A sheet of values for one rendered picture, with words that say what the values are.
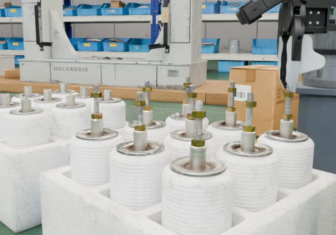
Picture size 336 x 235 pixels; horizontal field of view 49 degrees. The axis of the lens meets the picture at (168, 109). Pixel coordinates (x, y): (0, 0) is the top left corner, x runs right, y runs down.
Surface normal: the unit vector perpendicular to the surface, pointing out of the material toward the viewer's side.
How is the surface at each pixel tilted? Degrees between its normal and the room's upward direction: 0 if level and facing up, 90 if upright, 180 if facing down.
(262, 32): 90
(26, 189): 90
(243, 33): 90
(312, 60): 85
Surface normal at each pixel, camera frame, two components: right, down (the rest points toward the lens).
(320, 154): -0.32, 0.17
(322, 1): -0.01, 0.18
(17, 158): 0.72, 0.13
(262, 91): -0.67, 0.13
